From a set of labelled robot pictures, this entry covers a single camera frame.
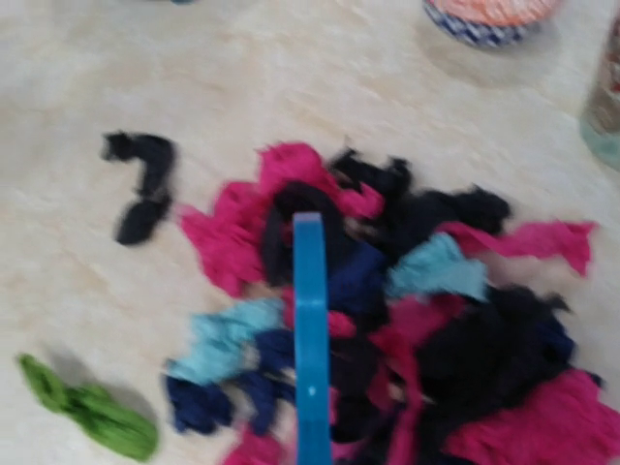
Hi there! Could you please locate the cream ceramic mug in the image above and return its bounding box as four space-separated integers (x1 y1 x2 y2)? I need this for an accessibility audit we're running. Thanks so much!
580 11 619 171

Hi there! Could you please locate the green paper scrap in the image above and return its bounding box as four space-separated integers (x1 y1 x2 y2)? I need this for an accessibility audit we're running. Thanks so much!
17 354 159 463

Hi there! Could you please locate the patterned red ceramic bowl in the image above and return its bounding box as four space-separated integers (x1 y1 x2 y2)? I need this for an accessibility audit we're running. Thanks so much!
422 0 561 48

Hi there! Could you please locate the blue hand brush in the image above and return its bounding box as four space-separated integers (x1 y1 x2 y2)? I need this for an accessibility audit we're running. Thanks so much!
293 212 332 465

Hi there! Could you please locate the pile of coloured paper scraps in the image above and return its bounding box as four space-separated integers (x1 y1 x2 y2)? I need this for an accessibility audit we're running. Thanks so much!
103 132 619 464

